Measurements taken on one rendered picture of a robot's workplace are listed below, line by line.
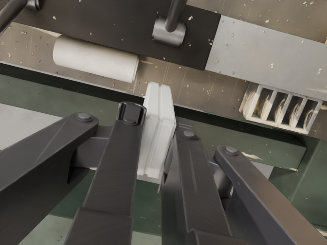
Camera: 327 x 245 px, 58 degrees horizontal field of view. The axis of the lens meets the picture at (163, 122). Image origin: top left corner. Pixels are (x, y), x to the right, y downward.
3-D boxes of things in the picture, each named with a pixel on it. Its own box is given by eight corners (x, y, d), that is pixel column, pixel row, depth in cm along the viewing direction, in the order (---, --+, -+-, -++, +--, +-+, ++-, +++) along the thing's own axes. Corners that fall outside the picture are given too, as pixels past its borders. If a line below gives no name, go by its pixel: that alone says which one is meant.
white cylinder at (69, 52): (60, 61, 31) (135, 79, 32) (50, 66, 28) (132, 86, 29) (64, 32, 30) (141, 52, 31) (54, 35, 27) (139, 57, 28)
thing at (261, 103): (295, 124, 34) (307, 134, 31) (238, 110, 33) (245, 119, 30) (310, 92, 33) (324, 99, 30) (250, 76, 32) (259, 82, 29)
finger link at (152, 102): (145, 177, 14) (129, 173, 14) (149, 124, 21) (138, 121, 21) (160, 119, 13) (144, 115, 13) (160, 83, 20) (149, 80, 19)
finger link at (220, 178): (173, 155, 12) (244, 171, 12) (169, 113, 16) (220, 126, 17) (164, 186, 12) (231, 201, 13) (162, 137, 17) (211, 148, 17)
